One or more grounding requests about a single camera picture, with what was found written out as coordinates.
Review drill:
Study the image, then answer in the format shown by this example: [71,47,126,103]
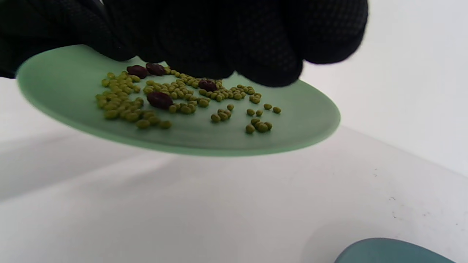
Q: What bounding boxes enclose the person's left hand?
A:
[0,0,136,79]

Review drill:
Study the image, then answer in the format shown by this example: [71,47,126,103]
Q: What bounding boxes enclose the person's right hand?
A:
[104,0,369,87]

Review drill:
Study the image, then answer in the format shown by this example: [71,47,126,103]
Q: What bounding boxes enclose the dark teal plate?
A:
[333,238,456,263]

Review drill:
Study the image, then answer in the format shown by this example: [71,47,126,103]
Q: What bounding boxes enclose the light green plate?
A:
[16,45,341,157]

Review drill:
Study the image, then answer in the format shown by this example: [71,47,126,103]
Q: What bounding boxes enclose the pile of green beans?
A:
[96,66,282,134]

